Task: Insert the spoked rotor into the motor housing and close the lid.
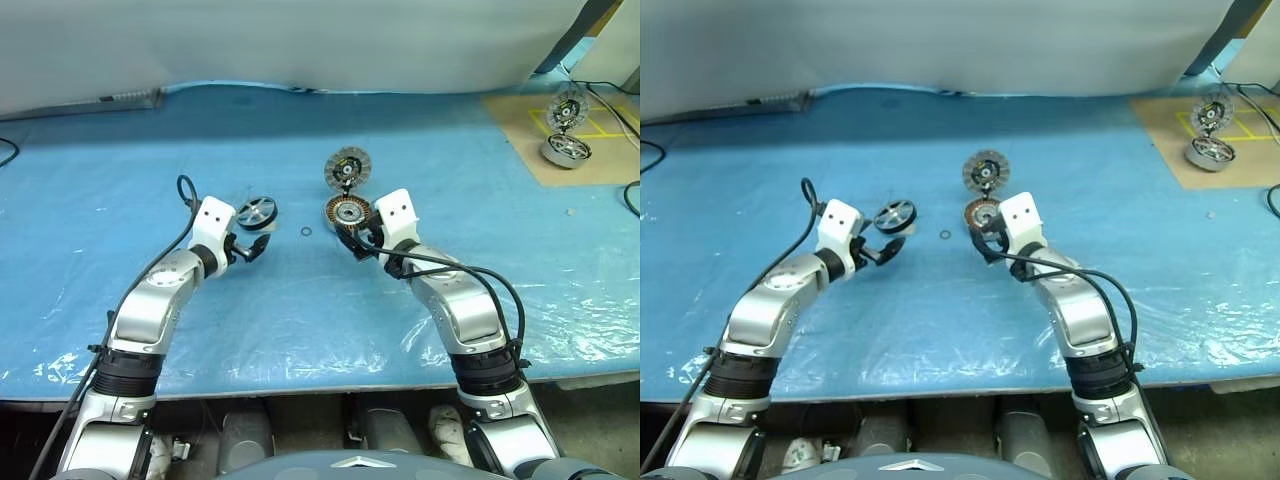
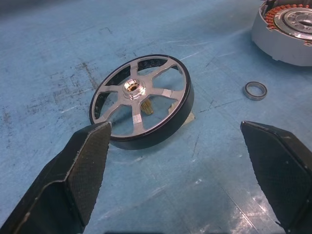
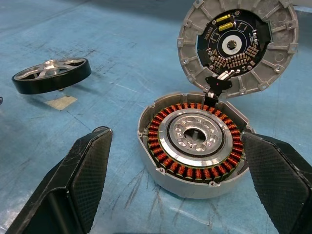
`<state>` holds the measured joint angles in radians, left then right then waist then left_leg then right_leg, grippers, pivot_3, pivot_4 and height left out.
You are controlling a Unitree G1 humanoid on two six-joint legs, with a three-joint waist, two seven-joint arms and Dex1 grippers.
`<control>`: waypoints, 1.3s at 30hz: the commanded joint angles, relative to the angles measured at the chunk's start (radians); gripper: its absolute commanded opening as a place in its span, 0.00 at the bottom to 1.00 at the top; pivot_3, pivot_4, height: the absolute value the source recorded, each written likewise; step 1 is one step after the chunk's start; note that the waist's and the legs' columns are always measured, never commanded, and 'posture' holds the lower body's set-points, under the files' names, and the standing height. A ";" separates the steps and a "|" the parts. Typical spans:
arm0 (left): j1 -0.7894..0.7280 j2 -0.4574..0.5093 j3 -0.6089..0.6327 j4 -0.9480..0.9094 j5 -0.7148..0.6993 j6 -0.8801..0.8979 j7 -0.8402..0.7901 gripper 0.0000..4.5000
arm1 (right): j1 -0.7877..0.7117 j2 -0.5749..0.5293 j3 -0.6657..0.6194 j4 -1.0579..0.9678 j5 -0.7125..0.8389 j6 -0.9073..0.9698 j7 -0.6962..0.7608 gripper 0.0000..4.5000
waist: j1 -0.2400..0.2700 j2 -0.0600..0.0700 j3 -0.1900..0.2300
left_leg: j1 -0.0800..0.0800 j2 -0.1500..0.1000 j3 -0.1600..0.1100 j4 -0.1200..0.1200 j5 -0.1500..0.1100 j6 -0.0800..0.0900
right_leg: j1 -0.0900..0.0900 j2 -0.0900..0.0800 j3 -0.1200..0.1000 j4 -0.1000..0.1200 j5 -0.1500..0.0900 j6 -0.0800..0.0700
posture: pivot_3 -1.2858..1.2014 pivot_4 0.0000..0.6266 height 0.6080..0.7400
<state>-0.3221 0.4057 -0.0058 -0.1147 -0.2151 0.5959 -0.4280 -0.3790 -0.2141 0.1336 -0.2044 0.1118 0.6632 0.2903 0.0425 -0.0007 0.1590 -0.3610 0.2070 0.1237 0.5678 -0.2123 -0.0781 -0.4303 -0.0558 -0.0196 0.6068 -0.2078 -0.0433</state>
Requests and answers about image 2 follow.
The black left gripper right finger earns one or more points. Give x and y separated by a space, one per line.
287 180

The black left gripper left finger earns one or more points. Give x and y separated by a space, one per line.
61 190

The black-rimmed silver spoked rotor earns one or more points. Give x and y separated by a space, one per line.
132 90

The gray motor stator housing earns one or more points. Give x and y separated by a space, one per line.
268 41

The small beige tape piece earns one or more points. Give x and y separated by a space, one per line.
191 118

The blue plastic table cover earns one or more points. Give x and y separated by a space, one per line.
48 73

